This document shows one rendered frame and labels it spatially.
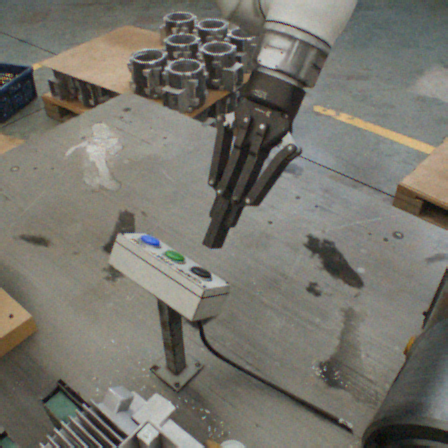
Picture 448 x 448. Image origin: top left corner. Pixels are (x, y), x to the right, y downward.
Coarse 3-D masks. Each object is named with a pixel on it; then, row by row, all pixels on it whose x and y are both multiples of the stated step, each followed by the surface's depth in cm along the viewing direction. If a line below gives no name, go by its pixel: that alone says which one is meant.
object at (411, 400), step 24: (432, 336) 58; (432, 360) 53; (408, 384) 52; (432, 384) 49; (384, 408) 52; (408, 408) 48; (432, 408) 46; (384, 432) 50; (408, 432) 48; (432, 432) 45
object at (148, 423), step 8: (144, 424) 44; (152, 424) 44; (136, 432) 44; (152, 432) 44; (160, 432) 44; (128, 440) 43; (136, 440) 45; (144, 440) 43; (152, 440) 43; (160, 440) 45; (168, 440) 43
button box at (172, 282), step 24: (120, 240) 72; (120, 264) 72; (144, 264) 69; (168, 264) 68; (192, 264) 72; (144, 288) 69; (168, 288) 67; (192, 288) 65; (216, 288) 67; (192, 312) 65; (216, 312) 70
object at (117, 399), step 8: (112, 392) 53; (120, 392) 53; (128, 392) 54; (104, 400) 53; (112, 400) 52; (120, 400) 52; (128, 400) 53; (112, 408) 52; (120, 408) 52; (128, 408) 54
